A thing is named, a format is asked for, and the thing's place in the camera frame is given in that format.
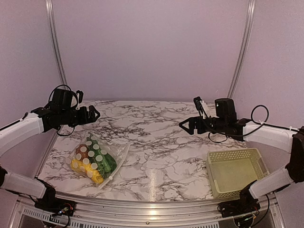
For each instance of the light green fake cucumber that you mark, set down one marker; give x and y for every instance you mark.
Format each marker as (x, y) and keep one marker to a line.
(105, 162)

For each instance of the pale green plastic basket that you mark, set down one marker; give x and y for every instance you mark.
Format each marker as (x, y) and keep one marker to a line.
(231, 171)

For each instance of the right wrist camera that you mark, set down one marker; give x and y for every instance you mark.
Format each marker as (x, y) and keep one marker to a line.
(202, 107)

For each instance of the dark green fake cucumber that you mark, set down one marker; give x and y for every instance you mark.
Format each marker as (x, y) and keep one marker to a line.
(92, 143)

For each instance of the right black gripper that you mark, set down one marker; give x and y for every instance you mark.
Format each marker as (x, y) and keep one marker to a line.
(192, 120)

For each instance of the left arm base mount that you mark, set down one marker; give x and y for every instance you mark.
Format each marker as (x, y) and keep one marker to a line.
(49, 202)

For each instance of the front aluminium rail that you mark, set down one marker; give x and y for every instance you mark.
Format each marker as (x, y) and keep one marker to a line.
(108, 213)

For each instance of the right aluminium frame post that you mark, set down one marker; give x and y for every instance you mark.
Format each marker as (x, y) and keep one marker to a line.
(243, 48)

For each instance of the left aluminium frame post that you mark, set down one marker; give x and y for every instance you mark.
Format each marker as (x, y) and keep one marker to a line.
(54, 40)

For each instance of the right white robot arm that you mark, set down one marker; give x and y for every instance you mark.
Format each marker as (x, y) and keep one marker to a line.
(283, 146)

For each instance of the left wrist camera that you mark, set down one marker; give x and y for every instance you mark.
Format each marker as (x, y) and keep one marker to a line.
(79, 95)

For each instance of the aluminium frame post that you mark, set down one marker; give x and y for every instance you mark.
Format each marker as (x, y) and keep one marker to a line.
(243, 48)
(54, 40)

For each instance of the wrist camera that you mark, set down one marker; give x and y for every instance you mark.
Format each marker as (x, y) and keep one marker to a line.
(79, 95)
(202, 107)

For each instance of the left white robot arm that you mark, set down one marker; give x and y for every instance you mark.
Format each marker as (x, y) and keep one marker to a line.
(31, 124)

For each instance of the clear polka-dot zip bag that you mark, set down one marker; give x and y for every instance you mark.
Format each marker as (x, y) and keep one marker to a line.
(81, 152)

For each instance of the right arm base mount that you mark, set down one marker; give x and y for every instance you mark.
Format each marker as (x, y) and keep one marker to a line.
(245, 204)

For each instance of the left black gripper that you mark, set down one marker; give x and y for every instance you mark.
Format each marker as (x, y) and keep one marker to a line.
(84, 118)

